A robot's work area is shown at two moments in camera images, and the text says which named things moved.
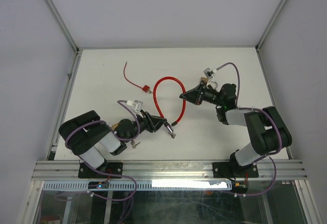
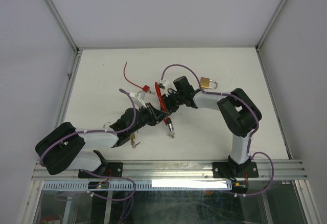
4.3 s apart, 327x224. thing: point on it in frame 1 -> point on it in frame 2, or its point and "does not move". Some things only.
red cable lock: [169, 126] -> [166, 121]
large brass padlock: [206, 81] does not move
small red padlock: [146, 88] does not move
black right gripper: [193, 95] -> [169, 106]
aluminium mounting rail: [167, 170] does not move
